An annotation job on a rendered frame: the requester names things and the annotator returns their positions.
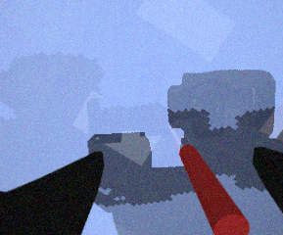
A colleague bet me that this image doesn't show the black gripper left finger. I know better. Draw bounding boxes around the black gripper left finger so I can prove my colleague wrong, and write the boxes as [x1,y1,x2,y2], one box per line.
[0,152,104,235]

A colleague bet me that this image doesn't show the red peg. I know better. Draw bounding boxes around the red peg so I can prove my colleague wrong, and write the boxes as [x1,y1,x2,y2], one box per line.
[179,145,250,235]

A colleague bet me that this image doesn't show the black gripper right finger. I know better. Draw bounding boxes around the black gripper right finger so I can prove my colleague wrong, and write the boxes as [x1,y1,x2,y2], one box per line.
[253,147,283,212]

